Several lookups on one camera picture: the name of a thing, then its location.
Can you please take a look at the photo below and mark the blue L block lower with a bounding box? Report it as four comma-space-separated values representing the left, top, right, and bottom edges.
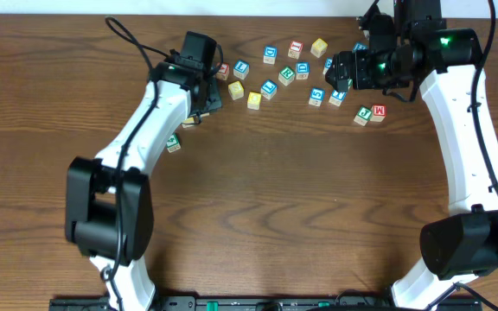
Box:
260, 79, 278, 100

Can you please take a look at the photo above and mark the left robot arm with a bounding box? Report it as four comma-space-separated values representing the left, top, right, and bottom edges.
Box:
65, 62, 220, 310

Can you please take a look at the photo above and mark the blue L block upper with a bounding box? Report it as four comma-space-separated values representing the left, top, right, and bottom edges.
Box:
233, 60, 250, 79

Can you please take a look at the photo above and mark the blue l block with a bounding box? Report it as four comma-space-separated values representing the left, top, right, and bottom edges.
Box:
233, 60, 250, 79
260, 79, 278, 100

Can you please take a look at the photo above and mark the red A block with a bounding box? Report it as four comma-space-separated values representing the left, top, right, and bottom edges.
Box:
215, 63, 230, 80

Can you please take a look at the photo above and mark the green 4 block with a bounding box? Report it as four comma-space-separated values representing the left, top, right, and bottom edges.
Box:
166, 133, 181, 153

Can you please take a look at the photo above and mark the blue H block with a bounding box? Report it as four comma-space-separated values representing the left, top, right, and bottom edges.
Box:
353, 42, 367, 52

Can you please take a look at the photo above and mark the green J block right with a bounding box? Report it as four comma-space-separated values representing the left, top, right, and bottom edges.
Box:
354, 106, 373, 126

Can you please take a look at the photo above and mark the red I block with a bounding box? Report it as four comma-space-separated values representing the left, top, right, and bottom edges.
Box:
288, 41, 303, 60

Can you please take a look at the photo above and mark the blue D block upper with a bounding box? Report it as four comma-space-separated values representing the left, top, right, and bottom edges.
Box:
263, 46, 278, 65

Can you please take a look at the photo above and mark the blue D block lower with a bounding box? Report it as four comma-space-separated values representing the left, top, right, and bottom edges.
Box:
296, 62, 310, 79

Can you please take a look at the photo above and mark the yellow S block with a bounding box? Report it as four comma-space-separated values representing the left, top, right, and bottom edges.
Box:
228, 81, 245, 100

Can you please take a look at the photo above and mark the yellow K block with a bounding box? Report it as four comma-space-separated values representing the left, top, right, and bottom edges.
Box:
182, 117, 196, 128

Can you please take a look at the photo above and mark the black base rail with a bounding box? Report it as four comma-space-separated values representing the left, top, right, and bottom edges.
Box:
48, 291, 482, 311

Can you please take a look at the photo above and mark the blue T block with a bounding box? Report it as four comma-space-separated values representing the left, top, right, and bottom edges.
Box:
329, 91, 347, 107

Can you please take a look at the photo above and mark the yellow block top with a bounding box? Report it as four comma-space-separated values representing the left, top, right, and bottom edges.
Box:
310, 38, 328, 58

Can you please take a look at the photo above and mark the blue 5 block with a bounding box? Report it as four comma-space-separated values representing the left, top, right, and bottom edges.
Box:
309, 87, 325, 106

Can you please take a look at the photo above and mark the blue d block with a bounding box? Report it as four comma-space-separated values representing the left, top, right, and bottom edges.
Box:
263, 46, 278, 65
296, 62, 310, 79

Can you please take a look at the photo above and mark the blue X block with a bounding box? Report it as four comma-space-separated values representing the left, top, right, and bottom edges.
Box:
322, 58, 333, 75

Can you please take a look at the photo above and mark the red M block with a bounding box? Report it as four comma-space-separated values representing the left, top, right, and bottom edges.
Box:
370, 105, 386, 123

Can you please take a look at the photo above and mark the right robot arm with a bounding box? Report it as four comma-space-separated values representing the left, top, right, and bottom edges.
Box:
325, 0, 498, 310

